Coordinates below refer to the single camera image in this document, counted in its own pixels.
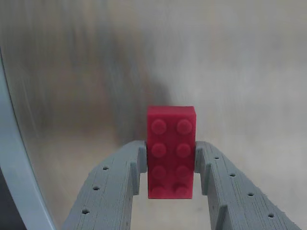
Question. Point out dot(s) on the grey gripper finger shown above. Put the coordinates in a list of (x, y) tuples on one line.
[(235, 198), (105, 191)]

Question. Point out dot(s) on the red lego block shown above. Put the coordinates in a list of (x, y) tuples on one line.
[(171, 153)]

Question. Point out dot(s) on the white table rim frame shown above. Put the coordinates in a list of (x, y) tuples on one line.
[(19, 179)]

